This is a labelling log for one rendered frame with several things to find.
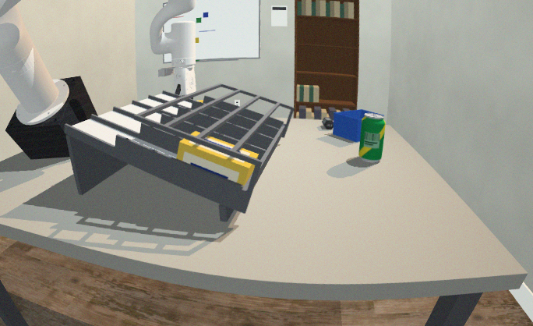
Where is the green drink can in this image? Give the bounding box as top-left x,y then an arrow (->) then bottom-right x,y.
358,113 -> 386,163

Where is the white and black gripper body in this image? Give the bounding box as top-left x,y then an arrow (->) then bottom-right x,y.
174,66 -> 196,95

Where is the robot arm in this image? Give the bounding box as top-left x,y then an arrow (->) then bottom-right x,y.
0,0 -> 196,125

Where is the blue open bin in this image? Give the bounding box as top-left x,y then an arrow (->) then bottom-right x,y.
334,109 -> 378,142

